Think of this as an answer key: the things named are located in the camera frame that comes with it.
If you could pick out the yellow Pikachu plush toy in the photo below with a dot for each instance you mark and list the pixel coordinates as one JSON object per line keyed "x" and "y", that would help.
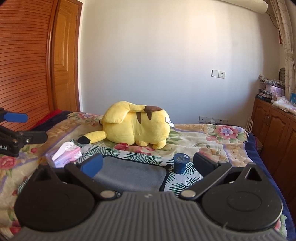
{"x": 125, "y": 122}

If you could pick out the beige patterned curtain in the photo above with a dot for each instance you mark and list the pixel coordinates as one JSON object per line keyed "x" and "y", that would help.
{"x": 285, "y": 26}

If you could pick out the grey towel black trim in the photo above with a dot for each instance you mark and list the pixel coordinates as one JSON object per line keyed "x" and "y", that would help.
{"x": 125, "y": 175}

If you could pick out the red cloth at bedside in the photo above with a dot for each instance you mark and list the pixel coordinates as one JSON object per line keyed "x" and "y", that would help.
{"x": 47, "y": 117}

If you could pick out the dark blue cup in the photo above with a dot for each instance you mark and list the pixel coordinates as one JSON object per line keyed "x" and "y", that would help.
{"x": 180, "y": 162}

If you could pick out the wooden side cabinet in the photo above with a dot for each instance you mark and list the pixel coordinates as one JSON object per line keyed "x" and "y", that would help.
{"x": 275, "y": 129}

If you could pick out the white wall switch outlet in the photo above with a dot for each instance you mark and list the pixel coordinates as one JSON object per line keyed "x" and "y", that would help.
{"x": 218, "y": 74}

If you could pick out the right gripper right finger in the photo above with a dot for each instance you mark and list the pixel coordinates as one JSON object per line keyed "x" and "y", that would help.
{"x": 213, "y": 173}

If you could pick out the lavender storage box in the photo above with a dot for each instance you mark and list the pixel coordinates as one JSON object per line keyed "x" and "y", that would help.
{"x": 274, "y": 90}

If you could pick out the white air conditioner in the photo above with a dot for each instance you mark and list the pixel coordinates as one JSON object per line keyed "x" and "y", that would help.
{"x": 257, "y": 6}

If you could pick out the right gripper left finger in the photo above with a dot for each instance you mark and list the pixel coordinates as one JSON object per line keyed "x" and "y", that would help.
{"x": 82, "y": 175}

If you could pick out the wall socket row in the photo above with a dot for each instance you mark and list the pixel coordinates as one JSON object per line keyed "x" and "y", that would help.
{"x": 219, "y": 121}

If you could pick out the floral bed blanket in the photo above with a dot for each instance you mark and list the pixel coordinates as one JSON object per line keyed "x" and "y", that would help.
{"x": 189, "y": 139}

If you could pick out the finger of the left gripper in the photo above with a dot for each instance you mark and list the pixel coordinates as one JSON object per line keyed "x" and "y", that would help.
{"x": 12, "y": 117}
{"x": 31, "y": 137}

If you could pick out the wooden panel door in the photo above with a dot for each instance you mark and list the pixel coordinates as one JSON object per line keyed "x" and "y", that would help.
{"x": 64, "y": 61}

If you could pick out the white plastic bag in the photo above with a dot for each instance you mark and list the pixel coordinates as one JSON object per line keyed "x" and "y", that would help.
{"x": 283, "y": 104}

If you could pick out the pink tissue pack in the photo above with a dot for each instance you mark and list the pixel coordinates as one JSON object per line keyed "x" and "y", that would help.
{"x": 66, "y": 153}

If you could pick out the wooden louvered wardrobe door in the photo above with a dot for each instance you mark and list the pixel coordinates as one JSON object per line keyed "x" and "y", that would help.
{"x": 26, "y": 38}

